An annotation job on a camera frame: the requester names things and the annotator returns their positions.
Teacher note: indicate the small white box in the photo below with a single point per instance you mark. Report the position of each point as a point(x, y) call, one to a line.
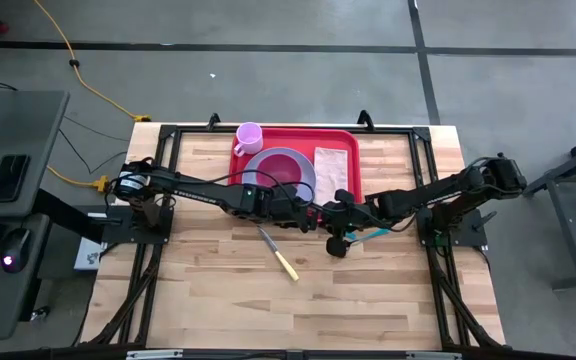
point(88, 255)

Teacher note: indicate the black metal table frame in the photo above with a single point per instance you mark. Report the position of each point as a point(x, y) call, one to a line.
point(198, 130)

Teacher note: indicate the dark grey side desk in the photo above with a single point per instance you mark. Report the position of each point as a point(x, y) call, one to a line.
point(23, 130)

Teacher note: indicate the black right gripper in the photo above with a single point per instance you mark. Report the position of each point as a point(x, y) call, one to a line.
point(360, 215)

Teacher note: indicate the lavender plate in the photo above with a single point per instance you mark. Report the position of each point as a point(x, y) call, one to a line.
point(255, 167)

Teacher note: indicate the black computer mouse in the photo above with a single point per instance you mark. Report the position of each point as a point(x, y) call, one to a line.
point(15, 250)

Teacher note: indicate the pale pink ribbed cup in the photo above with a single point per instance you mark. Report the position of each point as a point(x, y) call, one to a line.
point(249, 138)

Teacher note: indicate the silver metal bracket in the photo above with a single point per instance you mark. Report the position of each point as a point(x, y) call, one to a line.
point(433, 356)
point(154, 355)

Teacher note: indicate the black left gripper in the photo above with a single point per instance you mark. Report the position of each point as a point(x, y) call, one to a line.
point(288, 207)

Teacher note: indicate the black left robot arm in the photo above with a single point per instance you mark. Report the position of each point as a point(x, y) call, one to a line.
point(193, 192)

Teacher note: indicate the beige cloth napkin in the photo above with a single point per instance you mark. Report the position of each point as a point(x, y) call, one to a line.
point(330, 172)

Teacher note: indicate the red plastic tray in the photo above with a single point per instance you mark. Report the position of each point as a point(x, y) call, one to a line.
point(293, 137)

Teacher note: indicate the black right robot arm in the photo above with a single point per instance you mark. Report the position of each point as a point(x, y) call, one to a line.
point(443, 192)

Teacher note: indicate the desk caster wheel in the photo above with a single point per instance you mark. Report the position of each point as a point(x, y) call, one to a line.
point(40, 313)

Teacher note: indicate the black smartphone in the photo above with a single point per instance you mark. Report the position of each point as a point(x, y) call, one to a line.
point(9, 177)

